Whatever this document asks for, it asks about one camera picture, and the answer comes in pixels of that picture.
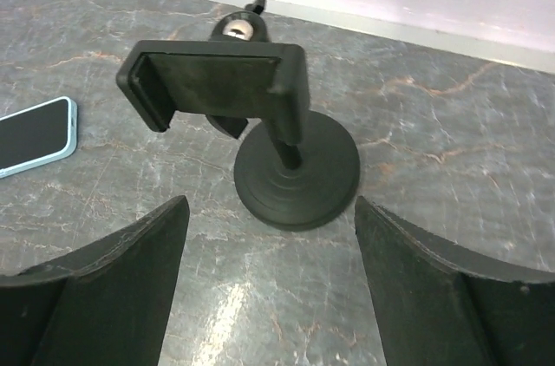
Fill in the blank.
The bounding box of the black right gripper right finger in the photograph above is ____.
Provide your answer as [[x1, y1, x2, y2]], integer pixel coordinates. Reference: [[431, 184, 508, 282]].
[[355, 196, 554, 365]]

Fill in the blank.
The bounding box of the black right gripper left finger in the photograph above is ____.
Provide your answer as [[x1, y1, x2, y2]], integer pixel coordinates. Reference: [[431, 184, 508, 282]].
[[1, 196, 190, 365]]

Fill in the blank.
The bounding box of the phone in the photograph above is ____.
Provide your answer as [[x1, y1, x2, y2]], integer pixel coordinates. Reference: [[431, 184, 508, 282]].
[[1, 96, 78, 178]]

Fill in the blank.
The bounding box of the black round-base phone stand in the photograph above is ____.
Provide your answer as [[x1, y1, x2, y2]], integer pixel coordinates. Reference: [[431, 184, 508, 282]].
[[115, 0, 361, 232]]

